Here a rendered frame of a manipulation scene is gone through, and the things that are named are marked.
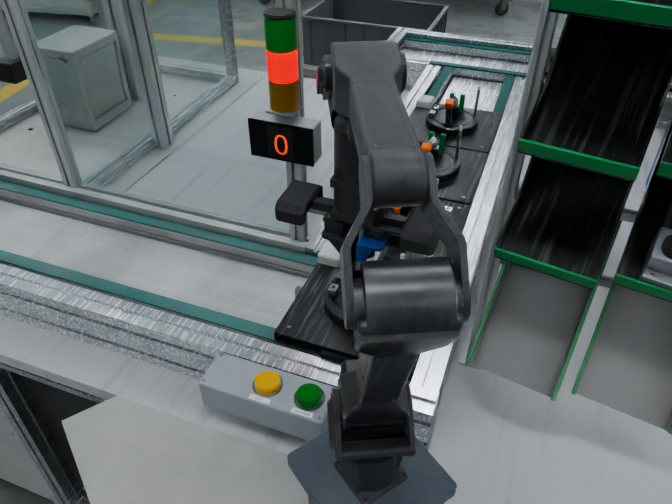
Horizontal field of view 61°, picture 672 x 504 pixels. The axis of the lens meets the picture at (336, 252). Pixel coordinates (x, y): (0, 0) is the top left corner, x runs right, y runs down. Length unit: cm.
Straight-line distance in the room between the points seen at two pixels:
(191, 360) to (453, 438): 46
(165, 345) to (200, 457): 20
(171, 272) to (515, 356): 69
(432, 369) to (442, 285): 59
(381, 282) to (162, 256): 93
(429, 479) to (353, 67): 46
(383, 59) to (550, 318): 52
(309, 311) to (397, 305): 65
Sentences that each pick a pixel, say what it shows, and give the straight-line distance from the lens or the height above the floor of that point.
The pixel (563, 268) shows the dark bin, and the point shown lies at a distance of 80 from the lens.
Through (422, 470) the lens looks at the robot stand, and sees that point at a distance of 73.
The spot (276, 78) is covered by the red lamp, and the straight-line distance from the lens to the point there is 97.
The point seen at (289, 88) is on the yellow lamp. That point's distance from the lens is 97.
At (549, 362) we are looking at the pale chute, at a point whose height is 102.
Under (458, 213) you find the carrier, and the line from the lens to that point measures 127.
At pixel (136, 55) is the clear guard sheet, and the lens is 118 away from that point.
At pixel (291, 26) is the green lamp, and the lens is 94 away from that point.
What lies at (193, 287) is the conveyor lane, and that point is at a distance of 117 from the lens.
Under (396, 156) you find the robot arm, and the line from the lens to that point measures 40.
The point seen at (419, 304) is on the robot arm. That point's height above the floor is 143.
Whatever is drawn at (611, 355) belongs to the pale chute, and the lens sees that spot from 94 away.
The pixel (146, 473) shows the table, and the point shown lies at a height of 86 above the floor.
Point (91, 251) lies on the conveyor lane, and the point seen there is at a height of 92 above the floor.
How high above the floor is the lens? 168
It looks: 39 degrees down
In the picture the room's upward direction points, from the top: straight up
